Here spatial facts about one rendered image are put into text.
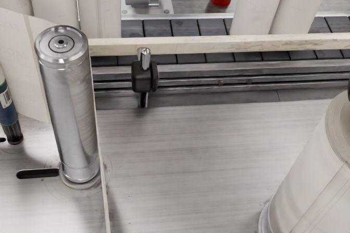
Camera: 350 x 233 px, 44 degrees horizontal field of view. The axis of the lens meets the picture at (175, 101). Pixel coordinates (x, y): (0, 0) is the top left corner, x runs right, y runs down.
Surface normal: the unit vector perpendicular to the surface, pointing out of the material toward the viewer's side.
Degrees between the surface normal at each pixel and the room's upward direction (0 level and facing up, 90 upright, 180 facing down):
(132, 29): 0
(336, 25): 0
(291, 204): 93
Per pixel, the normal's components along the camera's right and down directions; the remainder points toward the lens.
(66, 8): 0.65, 0.63
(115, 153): 0.09, -0.61
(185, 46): 0.12, 0.79
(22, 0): 0.89, 0.40
